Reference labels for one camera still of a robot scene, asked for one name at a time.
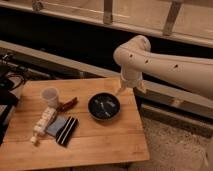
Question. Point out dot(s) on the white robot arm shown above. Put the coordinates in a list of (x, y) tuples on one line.
[(190, 73)]

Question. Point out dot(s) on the black white striped block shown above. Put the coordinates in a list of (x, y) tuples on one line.
[(64, 134)]

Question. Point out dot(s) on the metal rail frame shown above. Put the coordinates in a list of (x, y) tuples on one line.
[(189, 21)]

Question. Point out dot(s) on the wooden cutting board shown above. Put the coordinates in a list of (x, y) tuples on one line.
[(119, 140)]

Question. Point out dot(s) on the brown red marker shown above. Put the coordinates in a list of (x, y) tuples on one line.
[(66, 106)]

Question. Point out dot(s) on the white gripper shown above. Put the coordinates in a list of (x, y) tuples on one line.
[(129, 78)]

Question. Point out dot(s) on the dark ceramic bowl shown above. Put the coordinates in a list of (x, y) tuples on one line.
[(103, 106)]

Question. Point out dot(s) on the white plastic bottle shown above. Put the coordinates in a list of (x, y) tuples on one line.
[(45, 120)]

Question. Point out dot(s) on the translucent plastic cup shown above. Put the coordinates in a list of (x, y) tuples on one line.
[(50, 96)]

